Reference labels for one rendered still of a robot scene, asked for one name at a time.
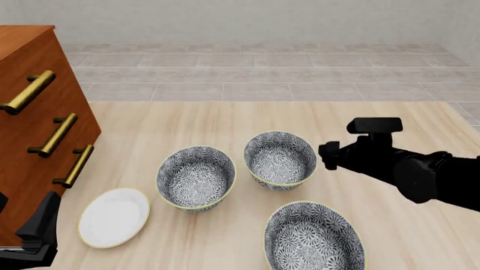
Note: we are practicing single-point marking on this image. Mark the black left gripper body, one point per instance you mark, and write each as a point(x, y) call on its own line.
point(35, 256)

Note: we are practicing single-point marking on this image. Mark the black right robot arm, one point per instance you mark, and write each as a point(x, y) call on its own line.
point(431, 174)

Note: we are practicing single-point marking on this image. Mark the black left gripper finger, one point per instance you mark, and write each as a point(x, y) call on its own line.
point(43, 222)
point(3, 204)

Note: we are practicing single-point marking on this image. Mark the black patterned bowl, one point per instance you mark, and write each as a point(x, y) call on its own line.
point(279, 160)
point(195, 180)
point(313, 239)

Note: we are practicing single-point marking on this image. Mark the white plate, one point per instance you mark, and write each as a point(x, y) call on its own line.
point(114, 218)

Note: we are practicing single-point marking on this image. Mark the wooden cabinet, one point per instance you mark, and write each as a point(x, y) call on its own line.
point(33, 50)

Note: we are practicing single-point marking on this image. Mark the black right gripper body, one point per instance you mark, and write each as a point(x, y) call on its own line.
point(329, 156)

